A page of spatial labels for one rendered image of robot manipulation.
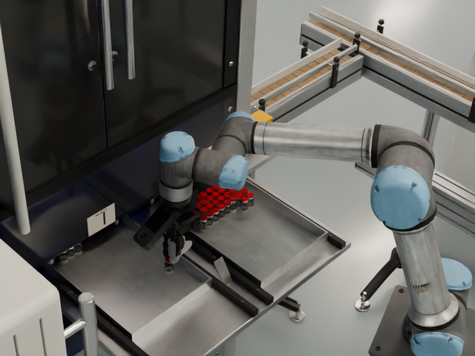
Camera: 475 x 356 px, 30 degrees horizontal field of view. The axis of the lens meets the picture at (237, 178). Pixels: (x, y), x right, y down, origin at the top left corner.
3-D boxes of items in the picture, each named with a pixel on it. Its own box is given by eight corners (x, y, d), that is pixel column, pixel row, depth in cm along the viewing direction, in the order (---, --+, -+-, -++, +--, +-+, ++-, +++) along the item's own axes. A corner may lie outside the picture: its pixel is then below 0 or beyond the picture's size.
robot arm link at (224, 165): (254, 141, 195) (206, 131, 197) (241, 171, 186) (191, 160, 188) (251, 169, 200) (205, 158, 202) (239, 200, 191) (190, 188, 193)
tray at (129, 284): (44, 268, 224) (42, 258, 222) (123, 221, 239) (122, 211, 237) (132, 344, 207) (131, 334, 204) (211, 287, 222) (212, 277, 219)
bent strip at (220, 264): (212, 278, 224) (213, 261, 220) (220, 272, 226) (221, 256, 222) (253, 308, 217) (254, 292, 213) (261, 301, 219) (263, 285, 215)
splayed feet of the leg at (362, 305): (348, 304, 338) (353, 279, 329) (424, 242, 366) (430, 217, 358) (365, 316, 334) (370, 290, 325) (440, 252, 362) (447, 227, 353)
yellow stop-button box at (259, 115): (237, 135, 258) (237, 115, 253) (254, 126, 262) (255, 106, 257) (256, 147, 254) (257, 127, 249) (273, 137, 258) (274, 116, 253)
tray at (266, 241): (167, 224, 239) (167, 214, 237) (235, 181, 254) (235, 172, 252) (260, 291, 221) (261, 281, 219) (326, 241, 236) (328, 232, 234)
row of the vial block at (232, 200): (197, 229, 238) (197, 217, 235) (243, 199, 248) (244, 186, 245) (203, 234, 236) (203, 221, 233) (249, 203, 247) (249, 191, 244)
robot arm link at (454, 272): (464, 294, 222) (476, 256, 214) (461, 334, 212) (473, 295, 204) (417, 284, 224) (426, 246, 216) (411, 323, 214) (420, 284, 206)
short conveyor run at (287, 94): (224, 166, 265) (225, 123, 255) (188, 143, 273) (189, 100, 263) (364, 80, 305) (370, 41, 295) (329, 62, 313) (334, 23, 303)
